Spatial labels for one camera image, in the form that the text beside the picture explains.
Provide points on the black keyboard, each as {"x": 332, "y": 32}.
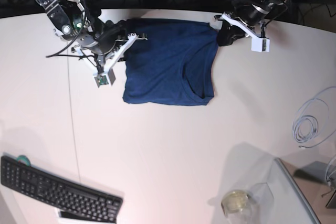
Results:
{"x": 78, "y": 200}

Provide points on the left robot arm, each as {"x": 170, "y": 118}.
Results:
{"x": 273, "y": 4}

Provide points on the grey metal stand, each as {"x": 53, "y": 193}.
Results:
{"x": 316, "y": 184}

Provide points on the clear glass jar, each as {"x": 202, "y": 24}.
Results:
{"x": 252, "y": 205}

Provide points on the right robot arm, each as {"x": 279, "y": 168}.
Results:
{"x": 70, "y": 18}

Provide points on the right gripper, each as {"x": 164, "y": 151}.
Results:
{"x": 102, "y": 49}

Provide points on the blue t-shirt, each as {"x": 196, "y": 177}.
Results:
{"x": 173, "y": 66}

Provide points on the green tape roll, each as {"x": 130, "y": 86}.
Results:
{"x": 24, "y": 160}

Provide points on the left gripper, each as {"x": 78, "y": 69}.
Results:
{"x": 246, "y": 20}

